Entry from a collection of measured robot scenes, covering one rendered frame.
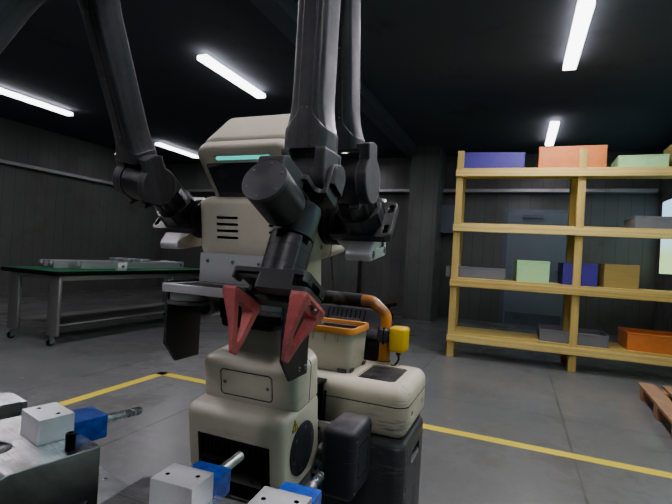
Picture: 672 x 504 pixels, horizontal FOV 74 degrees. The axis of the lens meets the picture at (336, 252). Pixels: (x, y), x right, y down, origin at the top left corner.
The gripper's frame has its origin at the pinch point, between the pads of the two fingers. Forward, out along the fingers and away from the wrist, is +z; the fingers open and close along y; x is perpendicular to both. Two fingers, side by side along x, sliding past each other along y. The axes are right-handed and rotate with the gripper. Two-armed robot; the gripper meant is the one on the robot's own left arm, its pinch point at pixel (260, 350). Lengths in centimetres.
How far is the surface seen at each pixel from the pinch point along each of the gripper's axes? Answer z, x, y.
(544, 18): -359, 229, 44
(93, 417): 11.0, -1.6, -18.2
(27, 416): 12.3, -6.5, -22.3
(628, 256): -409, 750, 218
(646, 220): -281, 423, 158
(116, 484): 18.2, 7.4, -19.2
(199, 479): 14.0, -2.6, -1.0
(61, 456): 15.0, -6.6, -15.1
